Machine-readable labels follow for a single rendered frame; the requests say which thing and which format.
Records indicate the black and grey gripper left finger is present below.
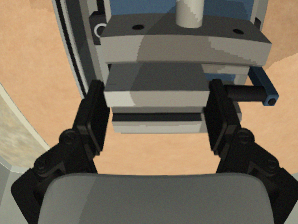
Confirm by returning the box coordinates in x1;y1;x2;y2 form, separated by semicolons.
11;80;110;224

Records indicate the dark grey block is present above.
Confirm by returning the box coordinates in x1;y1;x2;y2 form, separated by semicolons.
104;62;210;133

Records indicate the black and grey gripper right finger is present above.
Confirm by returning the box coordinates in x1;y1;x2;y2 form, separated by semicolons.
203;79;298;224

